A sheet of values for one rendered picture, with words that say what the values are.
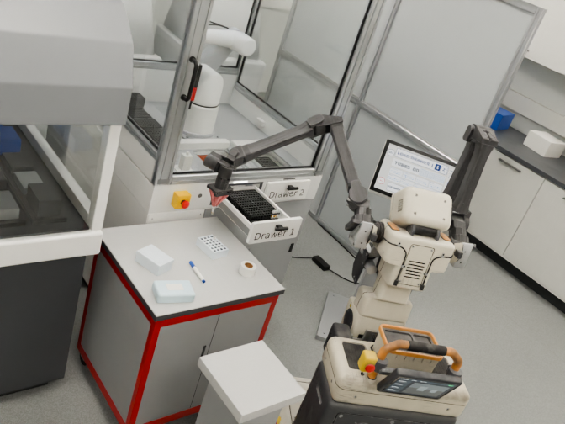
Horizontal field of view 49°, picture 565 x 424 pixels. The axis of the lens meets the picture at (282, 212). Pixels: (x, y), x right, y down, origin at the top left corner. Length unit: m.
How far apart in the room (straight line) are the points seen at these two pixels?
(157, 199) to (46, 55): 0.99
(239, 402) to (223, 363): 0.18
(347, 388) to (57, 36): 1.53
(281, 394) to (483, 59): 2.55
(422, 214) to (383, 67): 2.21
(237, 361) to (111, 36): 1.19
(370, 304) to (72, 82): 1.43
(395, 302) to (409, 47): 2.21
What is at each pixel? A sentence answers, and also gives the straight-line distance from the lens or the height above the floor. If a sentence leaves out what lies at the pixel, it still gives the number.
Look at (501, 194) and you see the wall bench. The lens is 5.46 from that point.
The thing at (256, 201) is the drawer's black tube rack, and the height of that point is 0.90.
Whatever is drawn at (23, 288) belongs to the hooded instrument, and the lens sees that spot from 2.62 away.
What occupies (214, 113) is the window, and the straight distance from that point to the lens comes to 2.79.
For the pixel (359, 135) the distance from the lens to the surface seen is 4.65.
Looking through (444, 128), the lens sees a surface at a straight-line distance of 4.18.
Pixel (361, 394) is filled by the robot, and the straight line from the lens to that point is 2.38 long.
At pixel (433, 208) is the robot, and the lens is 2.48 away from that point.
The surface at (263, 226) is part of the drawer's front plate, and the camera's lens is 2.80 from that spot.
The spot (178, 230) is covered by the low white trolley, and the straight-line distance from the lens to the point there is 2.88.
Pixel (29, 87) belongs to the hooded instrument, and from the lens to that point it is 2.10.
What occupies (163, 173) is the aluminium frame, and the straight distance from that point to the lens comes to 2.79.
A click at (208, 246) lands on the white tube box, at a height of 0.80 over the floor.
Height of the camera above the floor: 2.27
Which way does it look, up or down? 27 degrees down
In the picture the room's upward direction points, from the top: 19 degrees clockwise
